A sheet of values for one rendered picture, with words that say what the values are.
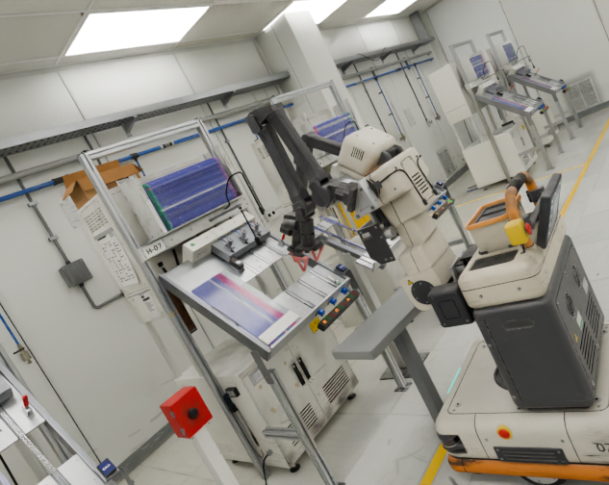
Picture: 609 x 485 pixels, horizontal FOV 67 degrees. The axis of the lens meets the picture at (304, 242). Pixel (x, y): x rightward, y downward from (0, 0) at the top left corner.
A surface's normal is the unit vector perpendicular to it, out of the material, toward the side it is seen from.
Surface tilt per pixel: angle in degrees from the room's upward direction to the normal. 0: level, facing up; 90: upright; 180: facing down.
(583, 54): 90
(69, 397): 90
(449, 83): 90
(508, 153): 90
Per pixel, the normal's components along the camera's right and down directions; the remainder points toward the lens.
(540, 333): -0.54, 0.40
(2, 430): 0.18, -0.78
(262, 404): 0.68, -0.24
